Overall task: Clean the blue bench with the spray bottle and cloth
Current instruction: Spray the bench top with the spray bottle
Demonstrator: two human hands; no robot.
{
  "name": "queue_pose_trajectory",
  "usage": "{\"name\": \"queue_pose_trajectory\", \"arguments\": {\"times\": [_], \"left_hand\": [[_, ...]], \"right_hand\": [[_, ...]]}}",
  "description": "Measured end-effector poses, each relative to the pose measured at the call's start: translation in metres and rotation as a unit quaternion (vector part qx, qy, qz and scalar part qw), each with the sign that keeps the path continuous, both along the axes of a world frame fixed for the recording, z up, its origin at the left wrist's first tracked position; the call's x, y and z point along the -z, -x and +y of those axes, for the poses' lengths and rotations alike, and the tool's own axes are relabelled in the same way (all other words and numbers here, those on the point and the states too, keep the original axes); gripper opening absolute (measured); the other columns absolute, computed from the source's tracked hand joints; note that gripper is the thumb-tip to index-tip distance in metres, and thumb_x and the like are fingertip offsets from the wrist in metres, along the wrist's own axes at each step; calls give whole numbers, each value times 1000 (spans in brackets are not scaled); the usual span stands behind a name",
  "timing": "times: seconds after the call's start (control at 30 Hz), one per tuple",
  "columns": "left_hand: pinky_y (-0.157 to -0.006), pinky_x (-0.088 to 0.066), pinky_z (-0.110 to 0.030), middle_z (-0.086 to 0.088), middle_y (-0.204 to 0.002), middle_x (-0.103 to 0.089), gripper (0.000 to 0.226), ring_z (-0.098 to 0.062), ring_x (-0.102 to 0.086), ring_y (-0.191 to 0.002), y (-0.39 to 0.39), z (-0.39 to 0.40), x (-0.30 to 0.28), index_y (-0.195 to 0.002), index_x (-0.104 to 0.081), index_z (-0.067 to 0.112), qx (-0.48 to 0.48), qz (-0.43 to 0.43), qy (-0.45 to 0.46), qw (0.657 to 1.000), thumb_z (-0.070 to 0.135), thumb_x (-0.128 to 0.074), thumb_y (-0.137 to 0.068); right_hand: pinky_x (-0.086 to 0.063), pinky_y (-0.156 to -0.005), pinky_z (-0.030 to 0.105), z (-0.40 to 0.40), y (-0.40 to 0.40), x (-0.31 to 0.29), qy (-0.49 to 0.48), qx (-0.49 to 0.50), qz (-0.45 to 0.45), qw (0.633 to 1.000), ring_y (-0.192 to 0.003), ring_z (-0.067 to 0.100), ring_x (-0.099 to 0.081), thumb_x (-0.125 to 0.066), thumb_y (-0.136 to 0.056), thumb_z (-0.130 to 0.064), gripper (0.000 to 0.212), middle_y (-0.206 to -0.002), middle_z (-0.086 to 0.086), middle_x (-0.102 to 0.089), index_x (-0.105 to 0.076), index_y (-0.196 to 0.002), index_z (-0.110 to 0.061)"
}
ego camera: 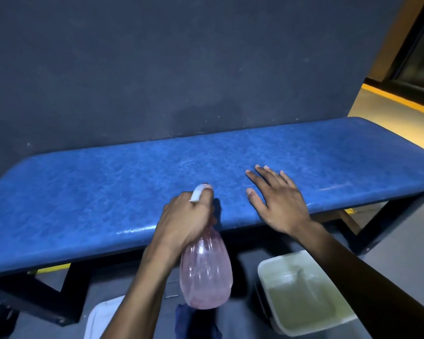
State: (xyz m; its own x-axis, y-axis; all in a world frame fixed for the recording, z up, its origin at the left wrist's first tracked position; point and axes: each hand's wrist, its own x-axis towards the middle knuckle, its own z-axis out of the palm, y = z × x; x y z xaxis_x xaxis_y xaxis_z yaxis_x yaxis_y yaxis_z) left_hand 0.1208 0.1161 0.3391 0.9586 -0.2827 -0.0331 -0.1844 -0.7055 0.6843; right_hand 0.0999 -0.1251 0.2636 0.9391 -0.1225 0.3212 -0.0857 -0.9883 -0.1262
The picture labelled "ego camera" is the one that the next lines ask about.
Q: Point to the person's right hand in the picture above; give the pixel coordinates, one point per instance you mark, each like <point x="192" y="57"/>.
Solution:
<point x="282" y="204"/>

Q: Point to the white plastic storage box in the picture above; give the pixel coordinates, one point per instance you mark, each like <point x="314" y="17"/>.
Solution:
<point x="296" y="300"/>

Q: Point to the pink spray bottle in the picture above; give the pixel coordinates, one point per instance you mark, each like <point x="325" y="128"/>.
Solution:
<point x="206" y="275"/>

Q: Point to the dark blue spare cloth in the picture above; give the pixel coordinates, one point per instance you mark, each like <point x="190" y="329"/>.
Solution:
<point x="198" y="324"/>

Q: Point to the blue padded bench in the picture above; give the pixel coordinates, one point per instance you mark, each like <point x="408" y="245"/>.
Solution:
<point x="92" y="194"/>

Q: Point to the white box lid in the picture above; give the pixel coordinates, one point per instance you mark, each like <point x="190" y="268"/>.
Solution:
<point x="102" y="317"/>

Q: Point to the person's right forearm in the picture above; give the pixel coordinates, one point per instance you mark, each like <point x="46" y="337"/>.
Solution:
<point x="374" y="289"/>

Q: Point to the person's left forearm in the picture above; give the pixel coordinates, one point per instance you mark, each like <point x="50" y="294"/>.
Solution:
<point x="145" y="296"/>

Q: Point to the black framed glass door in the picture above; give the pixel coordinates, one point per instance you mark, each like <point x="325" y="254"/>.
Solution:
<point x="420" y="56"/>

